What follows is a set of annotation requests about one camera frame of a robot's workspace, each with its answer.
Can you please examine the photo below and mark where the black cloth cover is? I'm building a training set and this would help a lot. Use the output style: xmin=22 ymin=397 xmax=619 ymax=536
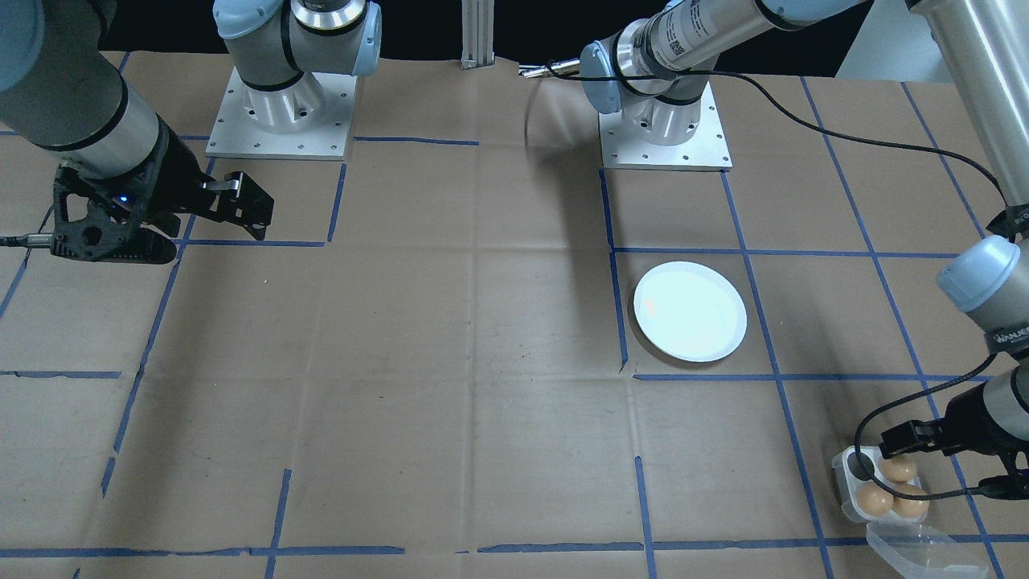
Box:
xmin=96 ymin=0 xmax=873 ymax=67

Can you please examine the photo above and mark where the white round plate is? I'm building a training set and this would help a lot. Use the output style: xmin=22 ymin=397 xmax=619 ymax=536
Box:
xmin=633 ymin=261 xmax=748 ymax=363

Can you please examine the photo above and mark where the white square base plate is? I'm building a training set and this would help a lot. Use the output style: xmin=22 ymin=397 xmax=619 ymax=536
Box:
xmin=599 ymin=80 xmax=734 ymax=171
xmin=206 ymin=67 xmax=359 ymax=162

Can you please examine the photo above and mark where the clear plastic egg box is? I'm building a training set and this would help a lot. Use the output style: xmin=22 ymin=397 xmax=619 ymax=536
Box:
xmin=832 ymin=445 xmax=991 ymax=579

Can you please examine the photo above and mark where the silver metal connector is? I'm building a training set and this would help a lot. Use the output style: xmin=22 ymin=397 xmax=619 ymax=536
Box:
xmin=519 ymin=58 xmax=581 ymax=80

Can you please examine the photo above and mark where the aluminium frame post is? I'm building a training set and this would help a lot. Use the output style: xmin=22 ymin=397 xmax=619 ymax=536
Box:
xmin=460 ymin=0 xmax=496 ymax=72

